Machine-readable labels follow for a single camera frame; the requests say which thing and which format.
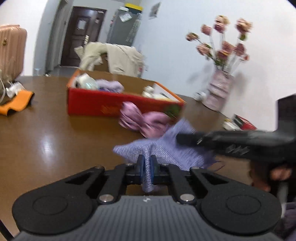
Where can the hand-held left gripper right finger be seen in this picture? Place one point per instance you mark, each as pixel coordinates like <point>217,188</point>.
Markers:
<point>153,166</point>

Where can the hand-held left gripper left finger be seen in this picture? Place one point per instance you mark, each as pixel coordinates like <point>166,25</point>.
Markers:
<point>140,165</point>

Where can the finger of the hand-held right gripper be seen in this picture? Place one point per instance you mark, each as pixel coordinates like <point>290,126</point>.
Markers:
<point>187,137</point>

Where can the lavender knitted cloth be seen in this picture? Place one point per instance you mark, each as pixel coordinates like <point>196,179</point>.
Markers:
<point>166,143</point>

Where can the pink satin cloth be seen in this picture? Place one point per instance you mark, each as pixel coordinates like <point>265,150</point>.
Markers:
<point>148,124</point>

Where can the red orange cardboard box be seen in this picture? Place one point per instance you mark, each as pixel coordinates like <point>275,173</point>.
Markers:
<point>92,104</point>

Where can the person's right hand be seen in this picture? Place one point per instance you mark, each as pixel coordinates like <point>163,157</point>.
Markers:
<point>278,173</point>

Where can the red black small box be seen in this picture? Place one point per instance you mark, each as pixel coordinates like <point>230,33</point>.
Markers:
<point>244,122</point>

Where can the pink glazed vase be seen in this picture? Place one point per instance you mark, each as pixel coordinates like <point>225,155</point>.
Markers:
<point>218,91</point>

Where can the purple fluffy cloth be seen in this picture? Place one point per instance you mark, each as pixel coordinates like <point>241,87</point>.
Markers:
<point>109,85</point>

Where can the pink artificial flowers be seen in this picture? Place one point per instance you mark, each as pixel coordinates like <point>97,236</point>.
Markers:
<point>222,46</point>

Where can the white plastic bag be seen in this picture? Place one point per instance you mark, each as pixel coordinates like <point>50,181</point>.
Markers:
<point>86,81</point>

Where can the beige coat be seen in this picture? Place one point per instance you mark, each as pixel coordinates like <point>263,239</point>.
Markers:
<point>120,58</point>

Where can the grey refrigerator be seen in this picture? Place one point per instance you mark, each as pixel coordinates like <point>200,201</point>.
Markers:
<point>123,27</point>

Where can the orange fabric piece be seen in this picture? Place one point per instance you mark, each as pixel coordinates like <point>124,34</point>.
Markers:
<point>17,104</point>

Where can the dark brown door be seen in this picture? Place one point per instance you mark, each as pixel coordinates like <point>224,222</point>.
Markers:
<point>79,39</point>

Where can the yellow black box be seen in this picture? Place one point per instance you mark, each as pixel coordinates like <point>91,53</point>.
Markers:
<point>133,7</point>

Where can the pink suitcase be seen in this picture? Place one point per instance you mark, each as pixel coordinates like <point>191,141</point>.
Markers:
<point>11,51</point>

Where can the wall poster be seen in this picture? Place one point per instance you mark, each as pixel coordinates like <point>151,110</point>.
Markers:
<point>154,10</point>

